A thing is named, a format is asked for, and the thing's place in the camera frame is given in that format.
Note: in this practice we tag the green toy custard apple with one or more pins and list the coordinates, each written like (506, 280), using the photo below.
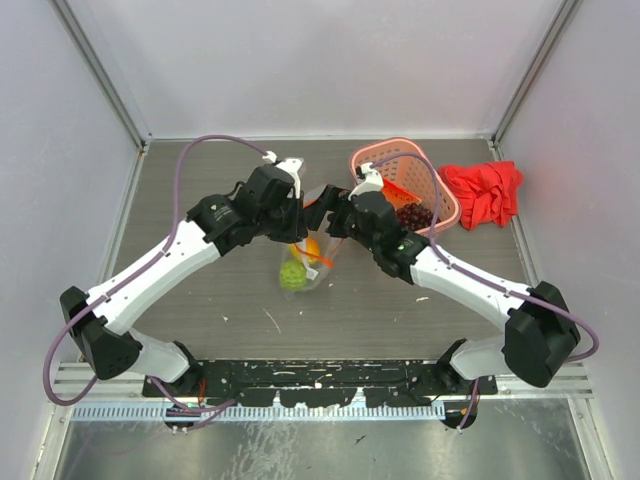
(292, 275)

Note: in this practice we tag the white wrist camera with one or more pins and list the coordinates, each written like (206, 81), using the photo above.
(368, 180)
(293, 166)

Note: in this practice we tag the orange toy fruit slice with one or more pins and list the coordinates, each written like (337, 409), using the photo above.
(311, 251)

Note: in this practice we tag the pink plastic basket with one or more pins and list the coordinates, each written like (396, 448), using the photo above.
(404, 162)

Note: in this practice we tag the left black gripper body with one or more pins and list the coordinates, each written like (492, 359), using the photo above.
(284, 225)

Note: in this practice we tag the clear orange zip top bag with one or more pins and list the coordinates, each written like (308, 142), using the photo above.
(307, 264)

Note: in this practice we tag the red crumpled cloth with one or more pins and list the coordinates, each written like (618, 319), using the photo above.
(487, 193)

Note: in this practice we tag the grey slotted cable duct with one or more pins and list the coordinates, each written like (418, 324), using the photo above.
(162, 411)

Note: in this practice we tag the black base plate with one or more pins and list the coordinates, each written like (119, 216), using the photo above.
(320, 384)

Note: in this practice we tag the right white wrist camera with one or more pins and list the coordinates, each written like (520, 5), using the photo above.
(368, 180)

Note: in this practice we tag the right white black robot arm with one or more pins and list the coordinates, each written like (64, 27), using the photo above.
(537, 336)

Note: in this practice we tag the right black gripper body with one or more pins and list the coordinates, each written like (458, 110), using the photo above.
(344, 224)

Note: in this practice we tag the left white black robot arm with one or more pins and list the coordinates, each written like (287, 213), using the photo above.
(269, 204)

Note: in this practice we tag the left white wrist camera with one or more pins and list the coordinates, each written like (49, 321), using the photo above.
(293, 166)

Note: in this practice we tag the toy watermelon slice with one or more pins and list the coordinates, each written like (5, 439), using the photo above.
(397, 196)

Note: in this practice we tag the purple toy grape bunch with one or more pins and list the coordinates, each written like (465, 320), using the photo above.
(414, 216)

